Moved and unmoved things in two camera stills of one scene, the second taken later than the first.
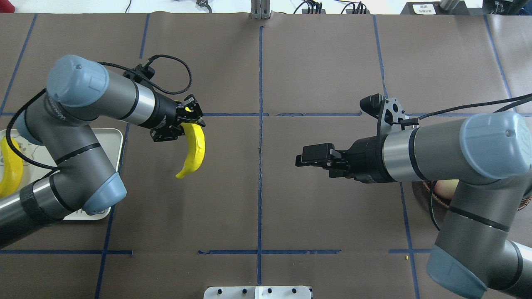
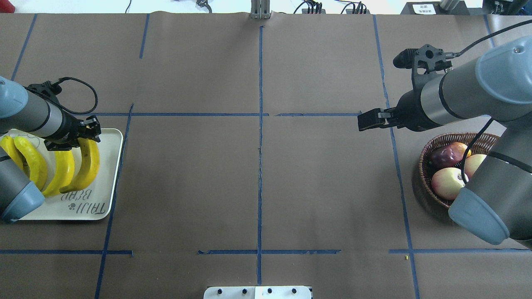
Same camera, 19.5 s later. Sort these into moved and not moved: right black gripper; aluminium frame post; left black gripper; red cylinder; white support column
Moved: left black gripper; right black gripper
Not moved: white support column; red cylinder; aluminium frame post
